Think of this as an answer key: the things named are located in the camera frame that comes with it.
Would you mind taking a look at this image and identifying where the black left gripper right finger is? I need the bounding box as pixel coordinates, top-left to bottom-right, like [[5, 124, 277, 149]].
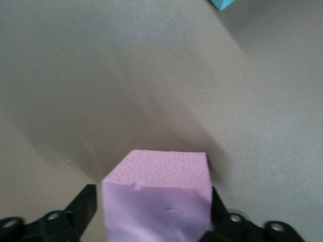
[[199, 186, 305, 242]]

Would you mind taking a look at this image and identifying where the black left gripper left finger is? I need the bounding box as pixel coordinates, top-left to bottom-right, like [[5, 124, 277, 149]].
[[0, 184, 98, 242]]

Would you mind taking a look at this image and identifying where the light pink foam block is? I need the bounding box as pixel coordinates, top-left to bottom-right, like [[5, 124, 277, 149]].
[[100, 149, 214, 242]]

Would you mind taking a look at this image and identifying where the cyan foam block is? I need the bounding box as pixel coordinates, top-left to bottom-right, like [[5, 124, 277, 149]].
[[210, 0, 235, 12]]

